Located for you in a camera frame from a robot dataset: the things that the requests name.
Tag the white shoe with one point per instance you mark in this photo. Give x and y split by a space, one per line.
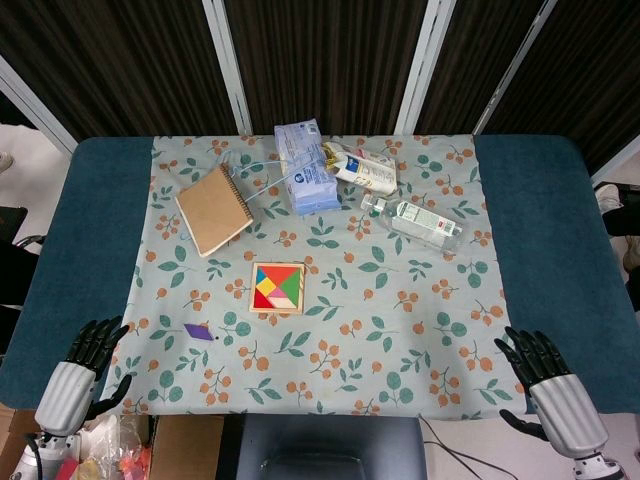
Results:
607 196

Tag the green triangle tangram piece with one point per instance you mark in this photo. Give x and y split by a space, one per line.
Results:
292 290

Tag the pink tangram piece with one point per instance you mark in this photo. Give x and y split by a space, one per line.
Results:
278 294

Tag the pale blue tissue pack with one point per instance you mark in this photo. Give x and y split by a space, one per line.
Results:
310 170

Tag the red triangle tangram piece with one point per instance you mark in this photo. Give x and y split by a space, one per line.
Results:
261 301

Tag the brown cardboard box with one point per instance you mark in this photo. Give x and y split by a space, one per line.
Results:
187 447

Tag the purple tangram piece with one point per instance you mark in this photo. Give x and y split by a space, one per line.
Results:
197 332

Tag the brown spiral notebook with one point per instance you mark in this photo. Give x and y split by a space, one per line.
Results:
212 210

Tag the white snack pouch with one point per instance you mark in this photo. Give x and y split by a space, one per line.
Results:
367 172

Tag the yellow tangram piece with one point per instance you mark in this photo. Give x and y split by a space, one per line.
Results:
266 287

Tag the plastic bag of colourful items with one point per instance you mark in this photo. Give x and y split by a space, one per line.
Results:
120 450

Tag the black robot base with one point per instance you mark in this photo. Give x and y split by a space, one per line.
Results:
330 450

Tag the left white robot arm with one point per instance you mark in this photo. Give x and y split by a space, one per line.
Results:
50 457

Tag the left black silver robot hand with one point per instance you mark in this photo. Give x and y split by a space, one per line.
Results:
67 395

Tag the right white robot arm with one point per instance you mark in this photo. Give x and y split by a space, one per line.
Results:
595 467

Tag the wooden tangram puzzle tray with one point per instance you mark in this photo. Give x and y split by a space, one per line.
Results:
277 311

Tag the clear plastic water bottle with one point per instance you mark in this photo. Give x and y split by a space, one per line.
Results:
425 222

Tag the orange triangle tangram piece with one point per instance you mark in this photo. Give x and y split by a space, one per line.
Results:
277 274

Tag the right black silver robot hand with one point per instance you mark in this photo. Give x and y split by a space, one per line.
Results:
565 405

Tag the teal table cover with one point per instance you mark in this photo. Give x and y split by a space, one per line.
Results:
550 250

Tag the floral leaf print tablecloth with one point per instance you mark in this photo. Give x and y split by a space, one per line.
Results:
350 350

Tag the dark slatted partition screen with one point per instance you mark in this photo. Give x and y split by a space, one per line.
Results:
125 60

